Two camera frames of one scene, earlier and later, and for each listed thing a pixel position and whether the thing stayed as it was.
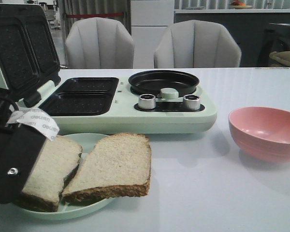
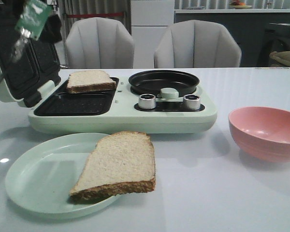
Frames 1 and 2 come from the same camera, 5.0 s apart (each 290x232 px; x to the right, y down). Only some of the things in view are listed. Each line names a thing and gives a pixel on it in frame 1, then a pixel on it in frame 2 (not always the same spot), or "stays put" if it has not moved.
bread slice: [59, 157] to [86, 80]
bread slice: [118, 166] stays put
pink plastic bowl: [266, 134] stays put
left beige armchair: [97, 43] stays put
